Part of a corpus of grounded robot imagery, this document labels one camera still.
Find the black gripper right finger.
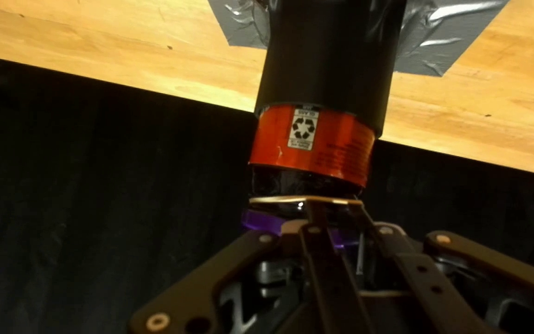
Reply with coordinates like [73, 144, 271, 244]
[340, 198, 534, 334]

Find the small silver tray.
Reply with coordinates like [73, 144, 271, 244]
[206, 0, 512, 79]

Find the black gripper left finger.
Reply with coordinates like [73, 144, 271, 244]
[127, 202, 375, 334]

